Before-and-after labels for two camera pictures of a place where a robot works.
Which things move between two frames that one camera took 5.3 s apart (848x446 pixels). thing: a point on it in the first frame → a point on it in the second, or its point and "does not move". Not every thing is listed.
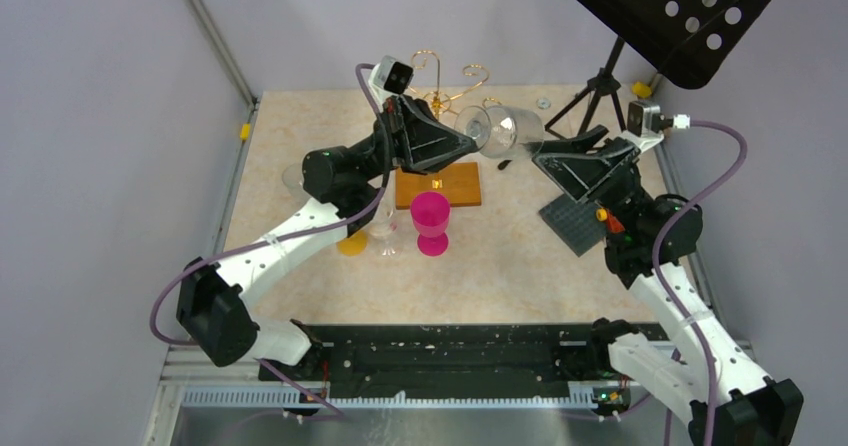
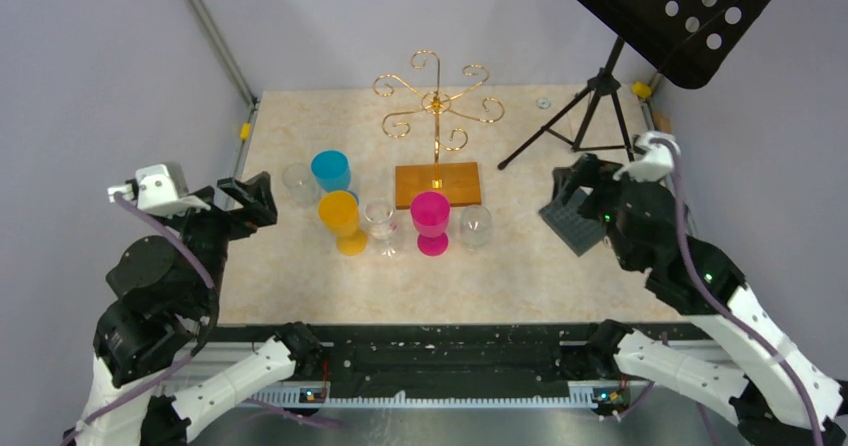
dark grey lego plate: x=576 y=222 does not move
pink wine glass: x=430 y=214 does not move
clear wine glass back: x=499 y=130 → x=475 y=226
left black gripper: x=417 y=139 → x=260 y=205
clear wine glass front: x=292 y=178 does not move
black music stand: x=685 y=21 does not move
